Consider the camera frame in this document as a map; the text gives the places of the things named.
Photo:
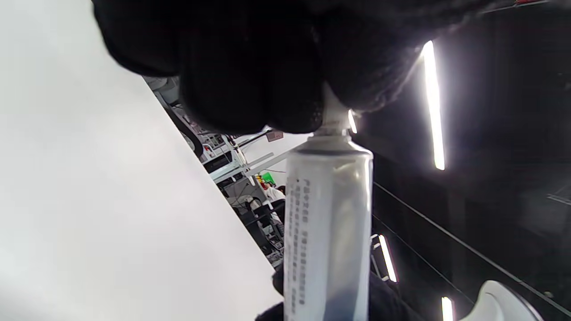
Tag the short ceiling light strip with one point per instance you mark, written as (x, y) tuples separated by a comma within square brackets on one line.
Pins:
[(387, 258), (352, 121), (447, 310)]

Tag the black office chair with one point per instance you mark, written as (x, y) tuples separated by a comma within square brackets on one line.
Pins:
[(263, 227)]

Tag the white spray can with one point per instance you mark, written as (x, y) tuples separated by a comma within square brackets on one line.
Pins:
[(328, 214)]

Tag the long ceiling light strip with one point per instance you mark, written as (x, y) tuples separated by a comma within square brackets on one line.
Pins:
[(432, 102)]

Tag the white equipment rack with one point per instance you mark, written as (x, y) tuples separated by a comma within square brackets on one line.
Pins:
[(223, 156)]

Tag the person's right hand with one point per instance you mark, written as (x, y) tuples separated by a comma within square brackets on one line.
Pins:
[(386, 305)]

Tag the white curved plastic object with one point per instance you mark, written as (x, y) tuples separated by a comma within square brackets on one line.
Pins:
[(499, 305)]

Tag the green object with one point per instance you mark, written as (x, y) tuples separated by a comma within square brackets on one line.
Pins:
[(268, 178)]

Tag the person's left hand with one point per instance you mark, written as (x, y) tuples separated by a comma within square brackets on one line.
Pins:
[(250, 53)]

